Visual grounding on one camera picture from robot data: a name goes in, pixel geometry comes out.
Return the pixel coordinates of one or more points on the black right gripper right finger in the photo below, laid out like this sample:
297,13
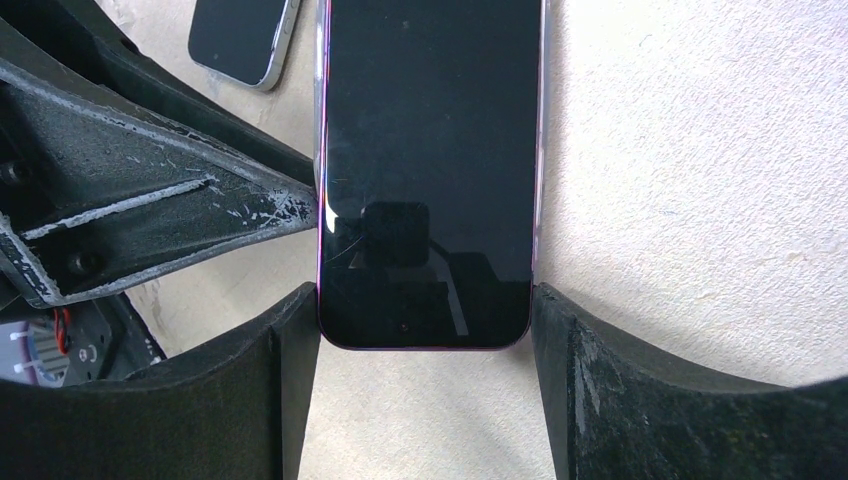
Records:
617,407

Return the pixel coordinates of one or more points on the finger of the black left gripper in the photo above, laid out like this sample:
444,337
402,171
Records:
99,194
82,37

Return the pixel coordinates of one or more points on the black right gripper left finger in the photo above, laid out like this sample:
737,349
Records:
234,407

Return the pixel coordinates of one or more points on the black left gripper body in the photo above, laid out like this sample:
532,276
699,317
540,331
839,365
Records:
103,339

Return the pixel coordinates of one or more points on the black smartphone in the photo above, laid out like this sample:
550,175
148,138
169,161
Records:
245,41

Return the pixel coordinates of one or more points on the phone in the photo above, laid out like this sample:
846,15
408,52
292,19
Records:
430,134

